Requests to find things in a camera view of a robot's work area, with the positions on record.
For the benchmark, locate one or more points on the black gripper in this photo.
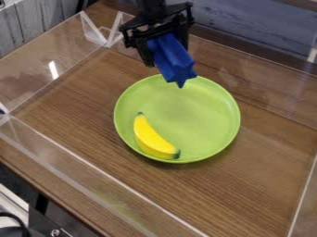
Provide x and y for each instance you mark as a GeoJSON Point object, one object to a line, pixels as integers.
{"type": "Point", "coordinates": [156, 19]}

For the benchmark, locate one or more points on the blue plastic block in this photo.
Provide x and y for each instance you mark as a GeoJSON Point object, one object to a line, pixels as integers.
{"type": "Point", "coordinates": [171, 59]}

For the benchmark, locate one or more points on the green plate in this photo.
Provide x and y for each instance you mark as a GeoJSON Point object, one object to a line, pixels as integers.
{"type": "Point", "coordinates": [196, 116]}

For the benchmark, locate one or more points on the yellow toy banana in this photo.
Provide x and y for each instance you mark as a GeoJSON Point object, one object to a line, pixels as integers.
{"type": "Point", "coordinates": [151, 143]}

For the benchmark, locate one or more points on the black device with screw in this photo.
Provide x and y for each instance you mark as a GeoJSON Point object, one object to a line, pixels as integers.
{"type": "Point", "coordinates": [43, 227]}

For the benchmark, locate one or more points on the clear acrylic corner bracket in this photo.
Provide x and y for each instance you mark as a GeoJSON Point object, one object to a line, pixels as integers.
{"type": "Point", "coordinates": [101, 35]}

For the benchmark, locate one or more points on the clear acrylic enclosure wall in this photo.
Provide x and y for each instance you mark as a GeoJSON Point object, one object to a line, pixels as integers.
{"type": "Point", "coordinates": [253, 191]}

